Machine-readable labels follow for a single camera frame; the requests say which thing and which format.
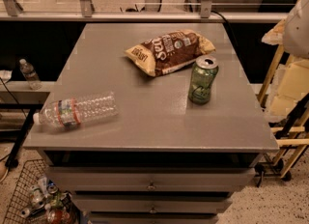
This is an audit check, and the green soda can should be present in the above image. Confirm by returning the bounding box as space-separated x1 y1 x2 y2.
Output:
188 55 219 104

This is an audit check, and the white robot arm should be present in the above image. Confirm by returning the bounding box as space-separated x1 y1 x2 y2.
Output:
283 0 309 59

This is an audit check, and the grey drawer cabinet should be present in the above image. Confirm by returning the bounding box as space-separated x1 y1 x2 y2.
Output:
25 23 278 224

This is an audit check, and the brown chip bag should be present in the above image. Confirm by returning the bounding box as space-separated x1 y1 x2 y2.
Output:
125 29 215 77

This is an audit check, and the clear plastic bottle lying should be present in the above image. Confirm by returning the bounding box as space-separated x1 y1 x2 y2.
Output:
33 92 118 128

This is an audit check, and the small upright water bottle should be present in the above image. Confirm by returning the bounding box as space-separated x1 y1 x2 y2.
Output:
19 59 42 90

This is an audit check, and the grey side shelf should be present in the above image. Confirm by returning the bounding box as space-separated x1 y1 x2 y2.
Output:
0 81 55 169

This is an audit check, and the metal railing beam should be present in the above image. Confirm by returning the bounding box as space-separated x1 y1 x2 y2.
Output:
0 0 289 23

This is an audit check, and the black cable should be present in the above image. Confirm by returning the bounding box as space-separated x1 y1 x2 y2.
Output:
211 10 240 53

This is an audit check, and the wire basket with trash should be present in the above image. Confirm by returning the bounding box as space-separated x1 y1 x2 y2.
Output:
3 159 78 224

